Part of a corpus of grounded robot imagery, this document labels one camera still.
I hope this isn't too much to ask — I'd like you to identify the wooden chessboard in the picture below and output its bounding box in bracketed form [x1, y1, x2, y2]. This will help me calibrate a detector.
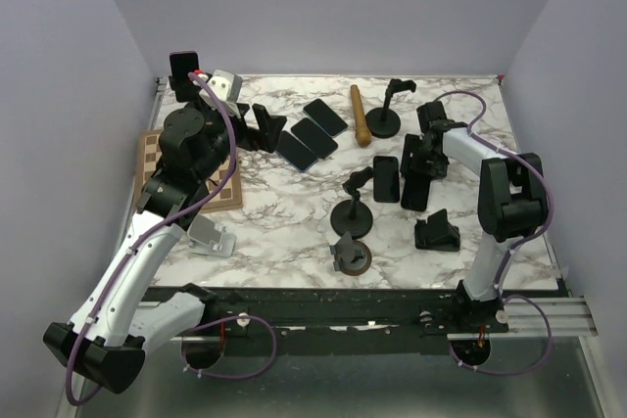
[131, 129, 245, 213]

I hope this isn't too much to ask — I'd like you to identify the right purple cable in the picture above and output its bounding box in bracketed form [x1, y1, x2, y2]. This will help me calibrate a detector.
[435, 90, 556, 377]

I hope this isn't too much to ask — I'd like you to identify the black phone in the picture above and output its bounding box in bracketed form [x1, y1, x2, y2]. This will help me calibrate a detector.
[291, 117, 338, 160]

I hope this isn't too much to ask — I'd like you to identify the silver phone stand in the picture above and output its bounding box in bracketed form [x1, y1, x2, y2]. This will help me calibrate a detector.
[187, 216, 236, 257]

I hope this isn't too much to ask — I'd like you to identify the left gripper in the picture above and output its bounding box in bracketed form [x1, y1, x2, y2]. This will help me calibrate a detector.
[197, 102, 286, 182]

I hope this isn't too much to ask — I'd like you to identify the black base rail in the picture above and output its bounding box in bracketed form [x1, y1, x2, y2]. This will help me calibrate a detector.
[181, 285, 571, 367]

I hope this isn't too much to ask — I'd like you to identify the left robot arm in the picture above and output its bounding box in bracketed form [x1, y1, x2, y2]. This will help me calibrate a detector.
[43, 104, 269, 406]

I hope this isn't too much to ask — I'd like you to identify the teal phone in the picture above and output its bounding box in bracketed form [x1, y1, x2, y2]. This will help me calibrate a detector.
[303, 99, 348, 137]

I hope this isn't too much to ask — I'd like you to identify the wooden rolling pin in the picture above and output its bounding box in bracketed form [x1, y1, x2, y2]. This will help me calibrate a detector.
[350, 84, 372, 148]

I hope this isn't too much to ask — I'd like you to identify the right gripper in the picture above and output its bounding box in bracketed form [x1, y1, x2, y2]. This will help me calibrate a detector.
[400, 133, 450, 182]

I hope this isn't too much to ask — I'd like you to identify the black folding stand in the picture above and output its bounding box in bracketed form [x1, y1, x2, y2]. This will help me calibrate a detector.
[414, 209, 460, 252]

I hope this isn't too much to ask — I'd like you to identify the black pole stand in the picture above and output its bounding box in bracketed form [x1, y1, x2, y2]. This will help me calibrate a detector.
[330, 166, 373, 240]
[365, 78, 416, 139]

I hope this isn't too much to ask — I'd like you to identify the round wooden base stand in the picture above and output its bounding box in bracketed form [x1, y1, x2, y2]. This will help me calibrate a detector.
[329, 232, 372, 276]

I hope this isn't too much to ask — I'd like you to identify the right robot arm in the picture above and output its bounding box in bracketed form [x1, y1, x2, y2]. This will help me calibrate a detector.
[401, 100, 550, 332]

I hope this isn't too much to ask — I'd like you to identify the blue phone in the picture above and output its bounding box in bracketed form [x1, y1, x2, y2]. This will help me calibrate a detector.
[275, 130, 318, 173]

